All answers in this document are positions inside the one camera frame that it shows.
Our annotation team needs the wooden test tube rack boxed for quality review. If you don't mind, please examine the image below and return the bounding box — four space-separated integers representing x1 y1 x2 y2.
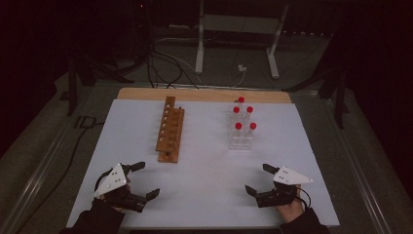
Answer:
155 96 185 164

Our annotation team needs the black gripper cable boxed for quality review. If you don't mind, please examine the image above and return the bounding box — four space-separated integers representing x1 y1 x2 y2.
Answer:
295 186 313 210
94 169 113 193

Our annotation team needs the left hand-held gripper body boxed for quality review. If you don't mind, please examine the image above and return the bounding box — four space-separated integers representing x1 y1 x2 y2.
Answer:
93 162 148 214

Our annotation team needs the white cable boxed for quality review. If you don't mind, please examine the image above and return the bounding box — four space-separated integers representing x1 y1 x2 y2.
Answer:
232 69 246 88

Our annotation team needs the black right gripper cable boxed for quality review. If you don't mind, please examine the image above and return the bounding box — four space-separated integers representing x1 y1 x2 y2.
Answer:
295 186 313 210

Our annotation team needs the black tripod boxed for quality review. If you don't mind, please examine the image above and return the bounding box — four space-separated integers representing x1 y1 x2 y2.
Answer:
59 57 147 117
282 64 352 130

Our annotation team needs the black cable bundle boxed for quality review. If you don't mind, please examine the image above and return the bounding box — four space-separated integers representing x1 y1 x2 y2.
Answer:
145 45 199 90

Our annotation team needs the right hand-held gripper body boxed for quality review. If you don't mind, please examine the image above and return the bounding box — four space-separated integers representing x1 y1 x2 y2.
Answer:
255 165 315 209

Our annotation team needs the person's left hand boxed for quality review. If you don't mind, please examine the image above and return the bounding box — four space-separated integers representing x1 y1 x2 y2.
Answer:
94 193 127 215

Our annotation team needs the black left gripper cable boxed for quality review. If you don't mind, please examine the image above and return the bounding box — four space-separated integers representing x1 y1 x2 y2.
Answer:
94 169 113 193

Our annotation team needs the black floor cable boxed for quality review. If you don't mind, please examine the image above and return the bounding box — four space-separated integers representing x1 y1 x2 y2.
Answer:
14 115 105 234

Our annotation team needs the white metal stand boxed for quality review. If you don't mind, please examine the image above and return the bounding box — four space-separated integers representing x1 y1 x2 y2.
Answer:
194 0 290 80

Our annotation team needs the white table mat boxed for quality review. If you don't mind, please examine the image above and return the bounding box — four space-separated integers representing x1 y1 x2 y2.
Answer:
66 97 340 229

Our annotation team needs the clear acrylic tube rack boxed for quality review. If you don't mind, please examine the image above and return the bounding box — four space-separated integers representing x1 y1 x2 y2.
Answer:
227 103 257 151

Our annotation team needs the person's right hand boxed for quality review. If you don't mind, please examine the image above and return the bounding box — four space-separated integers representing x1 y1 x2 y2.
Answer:
276 184 308 224

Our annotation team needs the aluminium floor rail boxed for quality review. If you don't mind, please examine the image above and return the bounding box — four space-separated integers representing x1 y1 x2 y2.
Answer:
319 94 395 234
95 81 320 95
0 85 98 234

